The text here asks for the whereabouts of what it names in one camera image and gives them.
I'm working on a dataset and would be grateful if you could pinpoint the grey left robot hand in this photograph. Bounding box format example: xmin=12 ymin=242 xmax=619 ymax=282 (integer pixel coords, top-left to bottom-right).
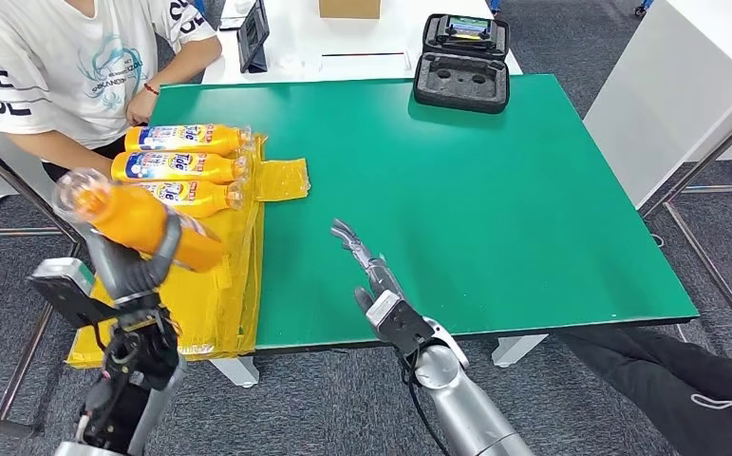
xmin=85 ymin=214 xmax=183 ymax=305

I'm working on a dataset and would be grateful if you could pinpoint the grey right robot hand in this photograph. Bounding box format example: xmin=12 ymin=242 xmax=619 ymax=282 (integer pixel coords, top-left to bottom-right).
xmin=330 ymin=218 xmax=407 ymax=316

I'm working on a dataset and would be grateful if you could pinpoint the person's left hand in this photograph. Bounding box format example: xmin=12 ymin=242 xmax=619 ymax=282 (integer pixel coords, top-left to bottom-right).
xmin=126 ymin=89 xmax=160 ymax=127

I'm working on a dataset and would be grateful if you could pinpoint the orange detergent bottle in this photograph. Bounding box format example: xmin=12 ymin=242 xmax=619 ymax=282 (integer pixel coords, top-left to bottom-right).
xmin=110 ymin=150 xmax=253 ymax=185
xmin=134 ymin=180 xmax=247 ymax=220
xmin=52 ymin=168 xmax=226 ymax=275
xmin=124 ymin=123 xmax=255 ymax=158

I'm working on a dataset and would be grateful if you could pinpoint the person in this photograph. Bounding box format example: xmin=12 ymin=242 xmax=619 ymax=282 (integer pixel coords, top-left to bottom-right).
xmin=0 ymin=0 xmax=224 ymax=183
xmin=556 ymin=327 xmax=732 ymax=456

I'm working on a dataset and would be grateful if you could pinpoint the yellow taped cardboard mat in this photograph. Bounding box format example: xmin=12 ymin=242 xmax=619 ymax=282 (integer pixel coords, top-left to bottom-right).
xmin=66 ymin=135 xmax=311 ymax=371

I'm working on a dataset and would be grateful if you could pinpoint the black tablet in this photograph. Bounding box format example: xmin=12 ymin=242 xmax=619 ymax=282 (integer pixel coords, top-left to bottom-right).
xmin=235 ymin=0 xmax=272 ymax=74

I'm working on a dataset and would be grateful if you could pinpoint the grey board panel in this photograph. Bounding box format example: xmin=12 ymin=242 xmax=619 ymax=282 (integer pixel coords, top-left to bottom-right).
xmin=0 ymin=94 xmax=90 ymax=250

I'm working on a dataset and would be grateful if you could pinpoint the white table foot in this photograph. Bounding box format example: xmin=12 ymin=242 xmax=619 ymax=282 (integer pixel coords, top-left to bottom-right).
xmin=210 ymin=357 xmax=260 ymax=390
xmin=491 ymin=334 xmax=549 ymax=370

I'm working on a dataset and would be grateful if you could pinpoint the black foam-lined case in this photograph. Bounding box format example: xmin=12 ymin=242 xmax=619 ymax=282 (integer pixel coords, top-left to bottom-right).
xmin=413 ymin=12 xmax=512 ymax=115

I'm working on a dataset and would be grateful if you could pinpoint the white table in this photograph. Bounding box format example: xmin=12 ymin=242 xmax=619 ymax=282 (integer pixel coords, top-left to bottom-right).
xmin=201 ymin=0 xmax=524 ymax=85

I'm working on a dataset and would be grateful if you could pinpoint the brown cardboard box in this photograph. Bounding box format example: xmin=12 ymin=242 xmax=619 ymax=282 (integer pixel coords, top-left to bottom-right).
xmin=318 ymin=0 xmax=382 ymax=20

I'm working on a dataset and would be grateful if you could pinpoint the black handheld controller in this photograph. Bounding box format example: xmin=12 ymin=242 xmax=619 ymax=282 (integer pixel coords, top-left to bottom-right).
xmin=436 ymin=15 xmax=498 ymax=48

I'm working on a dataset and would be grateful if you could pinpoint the white partition panel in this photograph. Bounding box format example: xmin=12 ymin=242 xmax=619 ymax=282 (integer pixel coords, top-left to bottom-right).
xmin=582 ymin=0 xmax=732 ymax=209

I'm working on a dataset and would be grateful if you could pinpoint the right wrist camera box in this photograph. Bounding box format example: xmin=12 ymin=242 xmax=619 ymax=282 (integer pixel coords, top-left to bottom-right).
xmin=365 ymin=289 xmax=436 ymax=358

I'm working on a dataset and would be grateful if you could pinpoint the steel tube frame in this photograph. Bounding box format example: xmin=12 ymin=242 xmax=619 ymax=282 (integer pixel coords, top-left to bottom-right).
xmin=639 ymin=63 xmax=732 ymax=367
xmin=0 ymin=135 xmax=84 ymax=442

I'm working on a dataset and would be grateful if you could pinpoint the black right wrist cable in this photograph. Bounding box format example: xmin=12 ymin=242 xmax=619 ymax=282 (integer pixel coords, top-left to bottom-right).
xmin=397 ymin=351 xmax=452 ymax=456

